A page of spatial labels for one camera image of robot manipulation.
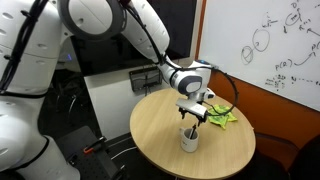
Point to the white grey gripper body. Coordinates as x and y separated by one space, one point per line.
192 107

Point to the black marker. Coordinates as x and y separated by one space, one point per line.
193 131

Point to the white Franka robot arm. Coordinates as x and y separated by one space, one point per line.
33 83

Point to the yellow green crumpled bag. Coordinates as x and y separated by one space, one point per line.
221 116

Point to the white ceramic mug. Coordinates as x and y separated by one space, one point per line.
189 141

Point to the round wooden table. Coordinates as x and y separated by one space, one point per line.
160 133

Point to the white cabinet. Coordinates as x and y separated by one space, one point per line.
110 103

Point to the dark window panel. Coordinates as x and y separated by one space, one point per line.
180 23

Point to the orange black clamp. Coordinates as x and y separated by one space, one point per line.
94 146

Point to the dark chair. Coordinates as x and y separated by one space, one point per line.
290 156

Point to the whiteboard with drawings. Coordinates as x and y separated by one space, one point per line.
266 43

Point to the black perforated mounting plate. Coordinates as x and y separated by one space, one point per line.
90 156

